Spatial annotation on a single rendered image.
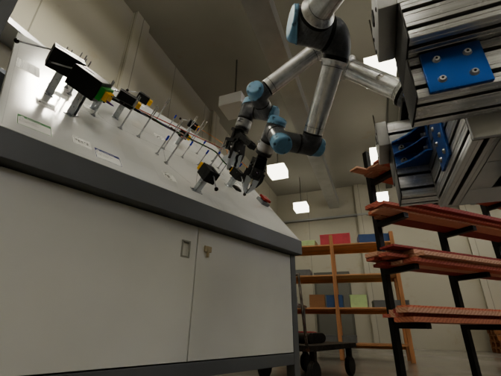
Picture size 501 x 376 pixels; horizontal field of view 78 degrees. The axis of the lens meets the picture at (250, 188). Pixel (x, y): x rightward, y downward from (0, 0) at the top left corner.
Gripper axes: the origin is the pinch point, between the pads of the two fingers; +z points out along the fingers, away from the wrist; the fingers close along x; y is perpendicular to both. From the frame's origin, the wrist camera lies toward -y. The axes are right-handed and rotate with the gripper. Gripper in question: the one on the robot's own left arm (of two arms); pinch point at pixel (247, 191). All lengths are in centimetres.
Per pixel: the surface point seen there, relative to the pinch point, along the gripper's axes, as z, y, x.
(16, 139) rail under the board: -25, -65, 53
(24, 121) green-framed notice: -25, -57, 58
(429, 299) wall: 407, 587, -646
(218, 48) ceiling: 2, 485, 124
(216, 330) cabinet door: 21, -55, -6
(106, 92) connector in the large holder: -30, -34, 52
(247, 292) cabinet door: 18.8, -37.5, -13.0
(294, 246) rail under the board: 12.6, -7.8, -28.9
